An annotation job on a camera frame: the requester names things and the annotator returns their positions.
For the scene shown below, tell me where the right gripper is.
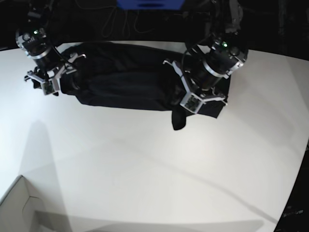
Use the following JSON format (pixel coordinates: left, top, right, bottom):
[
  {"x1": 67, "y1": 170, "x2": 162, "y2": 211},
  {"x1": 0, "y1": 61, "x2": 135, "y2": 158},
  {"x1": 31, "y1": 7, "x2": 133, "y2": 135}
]
[{"x1": 24, "y1": 53, "x2": 86, "y2": 96}]

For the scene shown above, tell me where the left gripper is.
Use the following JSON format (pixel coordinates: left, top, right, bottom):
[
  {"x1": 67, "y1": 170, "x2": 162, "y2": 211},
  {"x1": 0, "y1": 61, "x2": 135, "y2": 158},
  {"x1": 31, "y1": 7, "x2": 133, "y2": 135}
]
[{"x1": 163, "y1": 59, "x2": 227, "y2": 106}]

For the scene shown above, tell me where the black t-shirt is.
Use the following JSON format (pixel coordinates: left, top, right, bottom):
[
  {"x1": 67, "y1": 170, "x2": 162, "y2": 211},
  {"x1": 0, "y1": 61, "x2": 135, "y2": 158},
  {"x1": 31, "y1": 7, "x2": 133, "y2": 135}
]
[{"x1": 61, "y1": 42, "x2": 230, "y2": 131}]

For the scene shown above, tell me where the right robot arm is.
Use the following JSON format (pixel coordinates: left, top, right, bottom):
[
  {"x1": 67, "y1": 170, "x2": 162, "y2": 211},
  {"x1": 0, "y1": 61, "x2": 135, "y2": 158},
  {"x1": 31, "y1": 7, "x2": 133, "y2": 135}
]
[{"x1": 15, "y1": 0, "x2": 86, "y2": 96}]

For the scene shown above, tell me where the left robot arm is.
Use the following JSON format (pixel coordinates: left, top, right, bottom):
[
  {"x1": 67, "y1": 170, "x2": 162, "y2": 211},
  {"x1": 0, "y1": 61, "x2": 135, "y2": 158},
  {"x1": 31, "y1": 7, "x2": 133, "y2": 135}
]
[{"x1": 163, "y1": 0, "x2": 248, "y2": 114}]

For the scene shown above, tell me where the blue bin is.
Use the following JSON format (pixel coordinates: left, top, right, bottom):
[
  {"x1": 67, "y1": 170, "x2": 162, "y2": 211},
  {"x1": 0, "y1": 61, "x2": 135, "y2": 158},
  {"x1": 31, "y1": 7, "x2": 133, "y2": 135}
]
[{"x1": 116, "y1": 0, "x2": 185, "y2": 10}]

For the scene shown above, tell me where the white cardboard box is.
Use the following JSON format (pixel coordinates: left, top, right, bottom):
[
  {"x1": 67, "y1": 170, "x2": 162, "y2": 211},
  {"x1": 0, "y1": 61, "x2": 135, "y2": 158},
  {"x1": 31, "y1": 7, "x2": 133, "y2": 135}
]
[{"x1": 0, "y1": 175, "x2": 73, "y2": 232}]

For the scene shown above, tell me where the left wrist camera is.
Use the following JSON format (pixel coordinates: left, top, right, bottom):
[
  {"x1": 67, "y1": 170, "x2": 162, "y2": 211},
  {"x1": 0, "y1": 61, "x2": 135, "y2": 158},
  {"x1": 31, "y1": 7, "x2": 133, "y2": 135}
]
[{"x1": 180, "y1": 93, "x2": 204, "y2": 114}]

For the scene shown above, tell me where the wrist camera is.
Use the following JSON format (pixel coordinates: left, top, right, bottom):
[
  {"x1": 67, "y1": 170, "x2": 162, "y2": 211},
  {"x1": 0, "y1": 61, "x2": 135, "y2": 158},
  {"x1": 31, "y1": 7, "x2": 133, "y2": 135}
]
[
  {"x1": 42, "y1": 83, "x2": 56, "y2": 95},
  {"x1": 180, "y1": 93, "x2": 204, "y2": 114}
]

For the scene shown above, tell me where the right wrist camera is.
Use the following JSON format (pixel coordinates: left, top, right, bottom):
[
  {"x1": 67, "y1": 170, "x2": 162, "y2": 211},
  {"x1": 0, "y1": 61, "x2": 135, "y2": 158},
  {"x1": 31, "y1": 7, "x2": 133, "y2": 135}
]
[{"x1": 42, "y1": 83, "x2": 56, "y2": 95}]

